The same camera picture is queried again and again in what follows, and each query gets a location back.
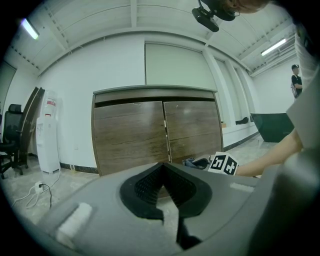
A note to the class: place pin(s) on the white roller blind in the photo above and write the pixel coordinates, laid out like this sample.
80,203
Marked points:
177,65

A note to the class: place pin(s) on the ceiling tube light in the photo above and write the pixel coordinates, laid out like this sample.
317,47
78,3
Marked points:
30,29
273,47

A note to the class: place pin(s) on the black handheld item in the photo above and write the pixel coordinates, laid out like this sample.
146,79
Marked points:
242,121

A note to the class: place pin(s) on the brown cardboard box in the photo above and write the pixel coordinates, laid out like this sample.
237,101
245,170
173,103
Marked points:
224,124

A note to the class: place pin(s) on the clear water jug red label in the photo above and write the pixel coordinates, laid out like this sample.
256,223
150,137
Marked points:
51,103

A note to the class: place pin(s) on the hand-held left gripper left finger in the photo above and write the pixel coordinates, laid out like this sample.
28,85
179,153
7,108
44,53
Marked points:
105,220

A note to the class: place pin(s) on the person's right forearm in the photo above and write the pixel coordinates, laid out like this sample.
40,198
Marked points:
270,160

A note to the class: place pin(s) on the black head-worn camera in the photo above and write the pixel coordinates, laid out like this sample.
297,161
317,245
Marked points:
207,18

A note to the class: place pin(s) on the person's face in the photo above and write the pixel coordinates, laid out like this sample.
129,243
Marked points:
247,6

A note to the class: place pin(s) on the black office chair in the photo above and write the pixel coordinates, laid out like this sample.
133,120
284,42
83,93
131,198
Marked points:
12,130

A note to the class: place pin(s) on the white water dispenser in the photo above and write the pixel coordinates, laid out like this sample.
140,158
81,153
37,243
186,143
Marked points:
47,145

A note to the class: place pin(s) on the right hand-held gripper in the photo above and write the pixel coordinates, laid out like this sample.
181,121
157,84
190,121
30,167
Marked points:
223,163

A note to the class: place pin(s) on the dark wooden boards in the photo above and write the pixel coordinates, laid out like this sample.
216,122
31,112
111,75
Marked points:
30,120

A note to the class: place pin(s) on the dark wooden vanity cabinet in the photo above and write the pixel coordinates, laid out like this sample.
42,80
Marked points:
150,93

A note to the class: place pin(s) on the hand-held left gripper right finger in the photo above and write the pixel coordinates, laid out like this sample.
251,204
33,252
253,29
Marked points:
225,207

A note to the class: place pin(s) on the brown wooden cabinet door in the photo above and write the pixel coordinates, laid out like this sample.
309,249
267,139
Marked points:
130,135
192,130

